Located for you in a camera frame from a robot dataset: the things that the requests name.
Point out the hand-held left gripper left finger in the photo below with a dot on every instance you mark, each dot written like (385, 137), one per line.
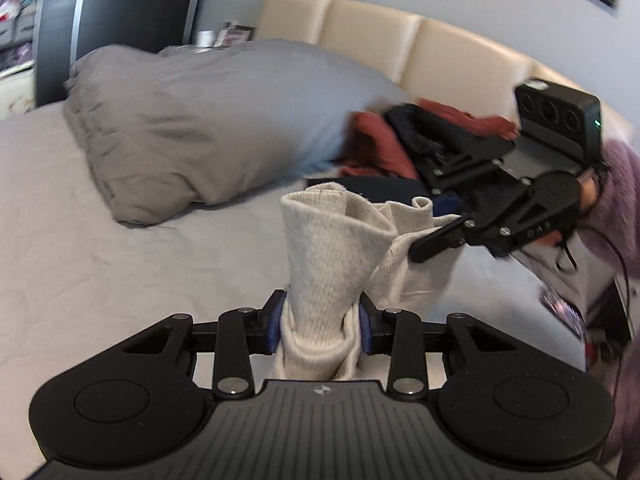
(272, 322)

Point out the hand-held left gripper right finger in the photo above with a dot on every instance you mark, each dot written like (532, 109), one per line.
(364, 327)

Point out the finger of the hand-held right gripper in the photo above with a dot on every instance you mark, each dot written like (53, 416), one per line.
(450, 145)
(435, 242)

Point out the cream ribbed knit cloth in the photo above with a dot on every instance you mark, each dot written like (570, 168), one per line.
(330, 260)

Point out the person's right forearm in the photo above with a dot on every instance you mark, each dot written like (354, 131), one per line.
(620, 195)

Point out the person's right hand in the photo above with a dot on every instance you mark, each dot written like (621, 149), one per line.
(589, 191)

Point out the maroon garment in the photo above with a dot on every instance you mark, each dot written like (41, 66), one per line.
(375, 145)

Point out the dark cloth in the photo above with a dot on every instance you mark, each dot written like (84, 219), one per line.
(370, 185)

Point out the cream padded headboard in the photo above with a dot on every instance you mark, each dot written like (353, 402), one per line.
(370, 35)

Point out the grey bed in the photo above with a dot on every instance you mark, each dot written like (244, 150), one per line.
(100, 260)

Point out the grey pillow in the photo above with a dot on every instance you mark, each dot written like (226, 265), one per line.
(200, 120)

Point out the purple fuzzy robe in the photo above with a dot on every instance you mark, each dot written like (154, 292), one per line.
(627, 410)

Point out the white storage box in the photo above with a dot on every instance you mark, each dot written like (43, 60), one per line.
(15, 95)

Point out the black wardrobe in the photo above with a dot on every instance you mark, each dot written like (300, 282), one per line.
(125, 10)

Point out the dark storage shelf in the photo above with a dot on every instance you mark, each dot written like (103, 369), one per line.
(17, 20)

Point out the small photo frame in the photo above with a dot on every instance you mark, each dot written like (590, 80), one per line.
(235, 34)

